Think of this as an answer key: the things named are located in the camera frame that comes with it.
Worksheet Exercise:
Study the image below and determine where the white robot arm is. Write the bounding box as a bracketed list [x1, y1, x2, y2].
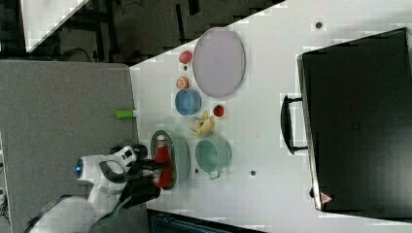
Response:
[24, 146, 167, 233]

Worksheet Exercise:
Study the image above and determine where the black cylinder cup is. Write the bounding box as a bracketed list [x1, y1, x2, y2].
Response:
[110, 145, 148, 159]

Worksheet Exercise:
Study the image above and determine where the plush red apple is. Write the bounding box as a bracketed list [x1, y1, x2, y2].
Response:
[179, 50, 192, 64]

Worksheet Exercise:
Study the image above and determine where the green marker pen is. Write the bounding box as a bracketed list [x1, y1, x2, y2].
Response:
[115, 110, 138, 119]

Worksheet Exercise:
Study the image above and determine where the plush orange half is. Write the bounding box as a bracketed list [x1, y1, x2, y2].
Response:
[176, 77, 189, 89]

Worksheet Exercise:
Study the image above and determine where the black oven with handle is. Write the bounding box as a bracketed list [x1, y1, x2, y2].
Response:
[281, 27, 412, 222]

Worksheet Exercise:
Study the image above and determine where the plush peeled banana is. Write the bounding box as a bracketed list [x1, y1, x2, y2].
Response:
[190, 111, 215, 136]

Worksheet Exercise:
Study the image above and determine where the lilac oval plate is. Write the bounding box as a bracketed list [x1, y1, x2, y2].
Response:
[192, 27, 246, 98]

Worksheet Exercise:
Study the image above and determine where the green cup with handle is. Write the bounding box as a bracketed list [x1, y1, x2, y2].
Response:
[195, 137, 232, 180]

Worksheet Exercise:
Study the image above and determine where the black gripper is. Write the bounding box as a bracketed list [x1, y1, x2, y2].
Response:
[125, 158, 171, 188]

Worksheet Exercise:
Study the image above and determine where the blue bowl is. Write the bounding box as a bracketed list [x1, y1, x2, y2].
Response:
[175, 89, 202, 116]

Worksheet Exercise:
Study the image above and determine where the plush strawberry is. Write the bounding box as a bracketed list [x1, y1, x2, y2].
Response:
[213, 105, 224, 117]

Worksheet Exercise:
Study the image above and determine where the black utensil holder cup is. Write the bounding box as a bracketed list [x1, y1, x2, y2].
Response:
[123, 175, 161, 209]

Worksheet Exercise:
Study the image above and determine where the red plush ketchup bottle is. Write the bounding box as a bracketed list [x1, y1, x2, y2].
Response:
[154, 135, 173, 189]

